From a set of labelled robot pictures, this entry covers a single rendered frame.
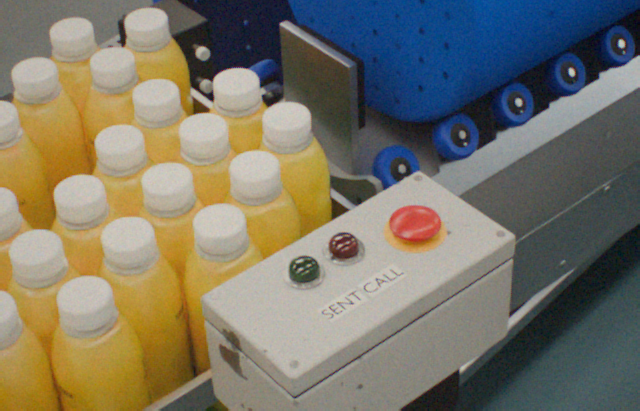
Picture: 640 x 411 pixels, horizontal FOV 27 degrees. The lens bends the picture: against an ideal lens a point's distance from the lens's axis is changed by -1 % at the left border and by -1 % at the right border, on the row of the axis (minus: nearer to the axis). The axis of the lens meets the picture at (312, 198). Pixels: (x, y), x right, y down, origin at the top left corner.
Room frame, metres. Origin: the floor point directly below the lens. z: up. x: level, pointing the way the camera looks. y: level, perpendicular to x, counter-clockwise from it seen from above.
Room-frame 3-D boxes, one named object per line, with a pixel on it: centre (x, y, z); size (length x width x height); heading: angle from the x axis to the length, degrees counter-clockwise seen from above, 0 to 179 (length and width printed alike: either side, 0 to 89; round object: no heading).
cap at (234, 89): (0.93, 0.06, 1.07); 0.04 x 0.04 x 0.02
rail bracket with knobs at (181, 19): (1.16, 0.14, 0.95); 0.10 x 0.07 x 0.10; 37
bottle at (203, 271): (0.75, 0.07, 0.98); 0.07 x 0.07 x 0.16
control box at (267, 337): (0.67, -0.03, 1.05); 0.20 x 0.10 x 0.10; 127
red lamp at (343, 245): (0.68, -0.02, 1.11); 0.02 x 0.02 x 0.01
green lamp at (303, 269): (0.66, 0.01, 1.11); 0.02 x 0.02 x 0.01
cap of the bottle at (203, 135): (0.87, 0.08, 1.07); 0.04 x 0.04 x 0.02
